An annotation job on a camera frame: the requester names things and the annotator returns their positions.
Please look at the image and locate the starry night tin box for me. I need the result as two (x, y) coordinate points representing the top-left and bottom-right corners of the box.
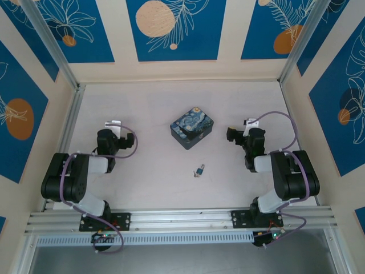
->
(170, 106), (216, 151)

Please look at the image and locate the small controller circuit board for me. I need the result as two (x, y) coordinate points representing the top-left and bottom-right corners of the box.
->
(253, 230), (286, 247)
(91, 232), (118, 244)

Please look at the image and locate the grey metal sheet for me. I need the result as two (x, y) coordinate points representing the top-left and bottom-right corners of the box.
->
(27, 228), (340, 274)

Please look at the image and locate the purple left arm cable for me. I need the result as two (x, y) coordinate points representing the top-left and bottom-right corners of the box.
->
(60, 127), (140, 254)

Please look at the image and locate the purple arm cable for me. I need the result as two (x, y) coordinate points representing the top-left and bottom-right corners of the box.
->
(60, 127), (140, 254)
(248, 110), (312, 249)

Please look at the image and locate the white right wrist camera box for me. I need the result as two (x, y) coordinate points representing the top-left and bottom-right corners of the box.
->
(244, 117), (261, 136)

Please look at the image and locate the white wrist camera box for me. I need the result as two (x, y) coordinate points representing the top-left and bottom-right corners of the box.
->
(244, 117), (261, 136)
(104, 119), (122, 135)

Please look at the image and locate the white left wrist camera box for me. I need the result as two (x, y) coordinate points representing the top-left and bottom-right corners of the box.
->
(104, 119), (122, 135)

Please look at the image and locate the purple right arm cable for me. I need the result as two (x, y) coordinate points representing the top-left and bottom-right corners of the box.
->
(248, 110), (312, 249)

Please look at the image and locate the blue floral wall panel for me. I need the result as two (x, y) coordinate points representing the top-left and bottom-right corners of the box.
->
(296, 0), (365, 76)
(126, 0), (228, 62)
(309, 28), (365, 178)
(0, 39), (49, 184)
(0, 0), (60, 83)
(241, 0), (317, 61)
(30, 0), (115, 64)

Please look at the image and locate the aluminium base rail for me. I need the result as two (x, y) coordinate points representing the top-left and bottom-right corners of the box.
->
(24, 205), (339, 235)

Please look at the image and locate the grey slotted cable duct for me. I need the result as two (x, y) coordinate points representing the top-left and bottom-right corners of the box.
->
(36, 231), (256, 247)

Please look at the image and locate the aluminium frame post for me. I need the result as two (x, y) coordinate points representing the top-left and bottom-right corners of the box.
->
(21, 0), (86, 92)
(278, 0), (327, 86)

